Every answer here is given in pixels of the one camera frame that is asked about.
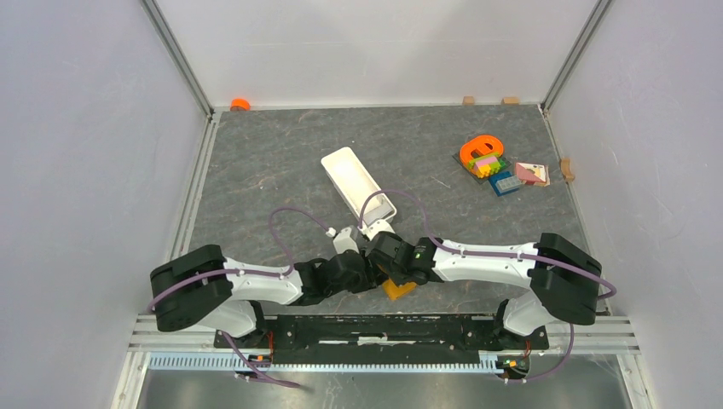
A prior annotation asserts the orange card holder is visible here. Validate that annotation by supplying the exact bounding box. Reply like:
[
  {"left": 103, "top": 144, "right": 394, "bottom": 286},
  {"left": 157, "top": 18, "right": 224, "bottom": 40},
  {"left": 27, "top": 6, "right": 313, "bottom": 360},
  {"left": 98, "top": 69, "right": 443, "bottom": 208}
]
[{"left": 382, "top": 279, "right": 418, "bottom": 301}]

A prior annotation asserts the white rectangular tray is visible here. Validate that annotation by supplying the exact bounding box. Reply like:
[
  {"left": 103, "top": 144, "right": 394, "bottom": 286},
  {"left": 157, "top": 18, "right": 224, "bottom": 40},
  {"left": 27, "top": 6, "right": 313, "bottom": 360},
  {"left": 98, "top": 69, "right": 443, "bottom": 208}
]
[{"left": 321, "top": 147, "right": 396, "bottom": 225}]

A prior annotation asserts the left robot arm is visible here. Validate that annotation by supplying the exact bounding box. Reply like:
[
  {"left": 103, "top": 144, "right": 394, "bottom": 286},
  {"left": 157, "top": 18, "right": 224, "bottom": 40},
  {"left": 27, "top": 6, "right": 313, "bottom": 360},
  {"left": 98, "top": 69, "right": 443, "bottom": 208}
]
[{"left": 148, "top": 245, "right": 385, "bottom": 348}]

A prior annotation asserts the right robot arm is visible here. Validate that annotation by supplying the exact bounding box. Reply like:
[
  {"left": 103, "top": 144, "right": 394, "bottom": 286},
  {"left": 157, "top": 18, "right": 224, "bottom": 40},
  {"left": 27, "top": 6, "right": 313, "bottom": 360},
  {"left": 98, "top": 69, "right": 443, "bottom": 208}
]
[{"left": 364, "top": 232, "right": 603, "bottom": 348}]

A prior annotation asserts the colourful brick block stack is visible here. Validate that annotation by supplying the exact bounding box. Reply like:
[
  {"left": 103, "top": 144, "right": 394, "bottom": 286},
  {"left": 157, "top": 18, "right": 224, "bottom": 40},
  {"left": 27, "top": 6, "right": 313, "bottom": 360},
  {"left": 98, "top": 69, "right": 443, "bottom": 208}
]
[{"left": 466, "top": 153, "right": 510, "bottom": 179}]

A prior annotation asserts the blue brick block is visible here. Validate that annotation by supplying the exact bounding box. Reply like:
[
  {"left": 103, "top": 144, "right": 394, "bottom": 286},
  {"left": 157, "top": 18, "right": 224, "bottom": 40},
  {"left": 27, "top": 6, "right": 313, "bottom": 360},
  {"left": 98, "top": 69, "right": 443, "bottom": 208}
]
[{"left": 489, "top": 170, "right": 523, "bottom": 197}]

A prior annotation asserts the pink wooden puzzle block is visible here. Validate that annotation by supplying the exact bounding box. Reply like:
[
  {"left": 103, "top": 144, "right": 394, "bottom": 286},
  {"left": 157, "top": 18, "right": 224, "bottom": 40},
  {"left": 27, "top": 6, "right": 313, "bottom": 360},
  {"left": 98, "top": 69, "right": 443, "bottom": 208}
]
[{"left": 514, "top": 162, "right": 551, "bottom": 187}]

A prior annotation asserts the wooden arch piece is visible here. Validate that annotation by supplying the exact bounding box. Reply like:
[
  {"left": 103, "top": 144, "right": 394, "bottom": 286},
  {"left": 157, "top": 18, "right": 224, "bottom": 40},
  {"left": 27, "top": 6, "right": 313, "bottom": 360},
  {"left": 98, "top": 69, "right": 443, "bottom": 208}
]
[{"left": 559, "top": 158, "right": 576, "bottom": 183}]

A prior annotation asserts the orange round cap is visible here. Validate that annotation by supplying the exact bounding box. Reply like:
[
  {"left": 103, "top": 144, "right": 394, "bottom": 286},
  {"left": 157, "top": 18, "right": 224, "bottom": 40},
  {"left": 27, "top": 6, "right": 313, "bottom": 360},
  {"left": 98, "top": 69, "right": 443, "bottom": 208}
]
[{"left": 229, "top": 98, "right": 251, "bottom": 112}]

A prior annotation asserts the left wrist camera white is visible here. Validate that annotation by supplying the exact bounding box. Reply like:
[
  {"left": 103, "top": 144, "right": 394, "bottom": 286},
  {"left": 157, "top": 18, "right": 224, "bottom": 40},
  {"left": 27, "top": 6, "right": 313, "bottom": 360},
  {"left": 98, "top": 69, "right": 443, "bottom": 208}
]
[{"left": 326, "top": 226, "right": 359, "bottom": 255}]

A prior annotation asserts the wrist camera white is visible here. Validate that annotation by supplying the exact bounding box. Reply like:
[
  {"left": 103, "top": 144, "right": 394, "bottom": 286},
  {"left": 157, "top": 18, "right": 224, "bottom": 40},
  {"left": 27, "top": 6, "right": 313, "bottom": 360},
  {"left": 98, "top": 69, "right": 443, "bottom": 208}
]
[
  {"left": 326, "top": 226, "right": 359, "bottom": 255},
  {"left": 361, "top": 218, "right": 395, "bottom": 241}
]

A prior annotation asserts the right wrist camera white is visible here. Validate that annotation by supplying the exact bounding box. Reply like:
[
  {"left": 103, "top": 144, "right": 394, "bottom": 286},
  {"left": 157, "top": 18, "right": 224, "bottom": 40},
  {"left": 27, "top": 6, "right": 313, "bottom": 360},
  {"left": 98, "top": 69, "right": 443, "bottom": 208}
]
[{"left": 361, "top": 218, "right": 395, "bottom": 241}]

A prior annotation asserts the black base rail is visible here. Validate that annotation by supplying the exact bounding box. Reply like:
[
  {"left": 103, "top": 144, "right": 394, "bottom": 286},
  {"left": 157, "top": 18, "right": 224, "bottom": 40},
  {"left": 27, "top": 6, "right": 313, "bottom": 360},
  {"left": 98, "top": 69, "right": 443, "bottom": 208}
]
[{"left": 214, "top": 314, "right": 550, "bottom": 366}]

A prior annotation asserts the orange ring toy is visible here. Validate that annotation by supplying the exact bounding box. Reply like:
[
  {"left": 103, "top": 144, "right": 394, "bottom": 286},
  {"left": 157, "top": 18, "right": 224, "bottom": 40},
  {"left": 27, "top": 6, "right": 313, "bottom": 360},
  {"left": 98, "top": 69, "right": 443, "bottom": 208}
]
[{"left": 457, "top": 135, "right": 505, "bottom": 166}]

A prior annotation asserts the white cable comb strip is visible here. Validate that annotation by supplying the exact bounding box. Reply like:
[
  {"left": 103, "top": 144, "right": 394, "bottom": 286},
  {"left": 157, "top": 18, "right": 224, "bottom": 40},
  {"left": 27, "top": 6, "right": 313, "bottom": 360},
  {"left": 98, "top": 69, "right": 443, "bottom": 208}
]
[{"left": 147, "top": 351, "right": 523, "bottom": 375}]

